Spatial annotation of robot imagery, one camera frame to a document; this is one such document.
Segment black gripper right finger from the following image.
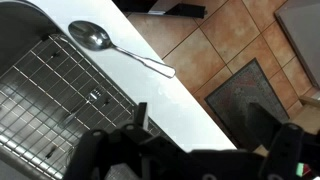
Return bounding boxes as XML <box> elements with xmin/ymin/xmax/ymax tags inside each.
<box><xmin>259</xmin><ymin>123</ymin><xmax>304</xmax><ymax>180</ymax></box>

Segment wire sink bottom grid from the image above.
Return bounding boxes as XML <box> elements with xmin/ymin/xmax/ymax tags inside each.
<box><xmin>0</xmin><ymin>33</ymin><xmax>161</xmax><ymax>180</ymax></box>

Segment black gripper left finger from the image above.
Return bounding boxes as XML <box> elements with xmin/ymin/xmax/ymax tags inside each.
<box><xmin>63</xmin><ymin>130</ymin><xmax>108</xmax><ymax>180</ymax></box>

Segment silver metal spoon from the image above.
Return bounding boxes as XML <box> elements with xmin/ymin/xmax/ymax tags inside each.
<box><xmin>68</xmin><ymin>20</ymin><xmax>176</xmax><ymax>78</ymax></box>

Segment stainless steel sink basin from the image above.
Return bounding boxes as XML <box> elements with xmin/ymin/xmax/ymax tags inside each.
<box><xmin>0</xmin><ymin>0</ymin><xmax>168</xmax><ymax>180</ymax></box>

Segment dark patterned floor rug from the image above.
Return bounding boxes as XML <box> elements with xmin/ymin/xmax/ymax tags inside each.
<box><xmin>205</xmin><ymin>58</ymin><xmax>289</xmax><ymax>151</ymax></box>

